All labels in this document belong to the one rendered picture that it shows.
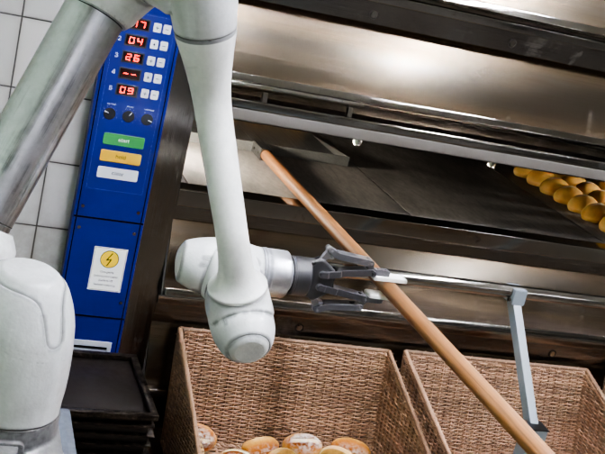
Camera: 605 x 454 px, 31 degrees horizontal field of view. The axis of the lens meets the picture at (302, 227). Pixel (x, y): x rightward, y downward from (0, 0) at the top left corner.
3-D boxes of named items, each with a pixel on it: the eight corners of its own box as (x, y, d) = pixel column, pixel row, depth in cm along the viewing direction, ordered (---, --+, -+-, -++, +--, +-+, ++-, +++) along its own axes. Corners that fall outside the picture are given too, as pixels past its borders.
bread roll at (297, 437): (318, 439, 270) (325, 429, 265) (320, 464, 266) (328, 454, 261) (279, 435, 267) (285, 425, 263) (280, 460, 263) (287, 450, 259)
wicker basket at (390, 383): (152, 425, 265) (175, 322, 258) (365, 442, 283) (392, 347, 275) (183, 545, 221) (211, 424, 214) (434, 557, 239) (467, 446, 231)
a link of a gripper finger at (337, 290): (319, 284, 204) (316, 290, 204) (370, 299, 208) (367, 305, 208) (313, 276, 207) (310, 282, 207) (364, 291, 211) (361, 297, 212)
